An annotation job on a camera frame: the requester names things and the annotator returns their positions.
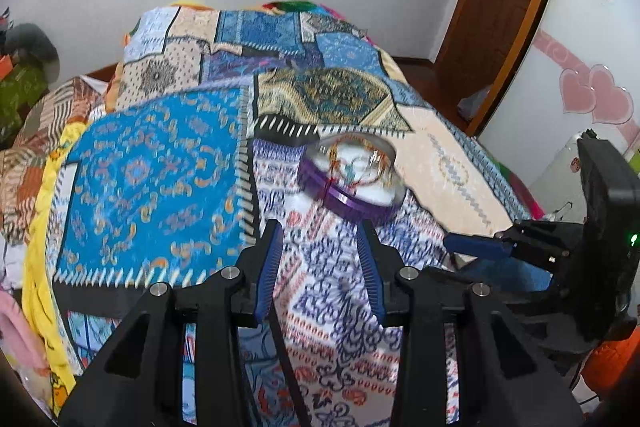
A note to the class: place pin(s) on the brown wooden door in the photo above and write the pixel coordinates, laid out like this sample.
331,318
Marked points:
500,7

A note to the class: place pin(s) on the white plastic bag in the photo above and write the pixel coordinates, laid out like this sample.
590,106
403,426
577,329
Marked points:
475,101

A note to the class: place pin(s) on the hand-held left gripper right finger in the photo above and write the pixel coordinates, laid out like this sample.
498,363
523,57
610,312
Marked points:
371,277

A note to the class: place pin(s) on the pink plush item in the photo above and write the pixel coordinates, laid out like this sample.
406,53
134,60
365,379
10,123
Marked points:
20,332

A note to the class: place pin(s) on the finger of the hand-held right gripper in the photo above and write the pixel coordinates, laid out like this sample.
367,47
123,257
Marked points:
475,244
505,274

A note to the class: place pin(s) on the orange box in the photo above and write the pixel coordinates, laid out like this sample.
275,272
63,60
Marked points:
5,67

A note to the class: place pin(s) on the orange striped blanket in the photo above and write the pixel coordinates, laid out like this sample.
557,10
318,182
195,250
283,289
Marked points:
35,142

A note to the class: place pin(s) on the purple heart-shaped tin box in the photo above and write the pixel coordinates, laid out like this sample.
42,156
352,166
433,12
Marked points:
350,202

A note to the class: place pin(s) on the blue patchwork blanket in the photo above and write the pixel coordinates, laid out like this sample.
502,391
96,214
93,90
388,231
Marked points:
160,167

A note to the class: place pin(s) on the wooden wardrobe with hearts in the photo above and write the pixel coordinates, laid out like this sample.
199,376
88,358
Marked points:
590,57

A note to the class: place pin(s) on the yellow cloth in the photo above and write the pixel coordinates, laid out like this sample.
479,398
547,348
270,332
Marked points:
40,232

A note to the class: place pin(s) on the green pillow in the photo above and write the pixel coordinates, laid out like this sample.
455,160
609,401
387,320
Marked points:
287,6

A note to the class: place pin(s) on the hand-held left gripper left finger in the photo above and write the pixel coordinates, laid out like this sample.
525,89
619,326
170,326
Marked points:
265,277

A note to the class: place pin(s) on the yellow pillow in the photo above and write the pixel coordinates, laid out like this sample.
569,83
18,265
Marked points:
187,3

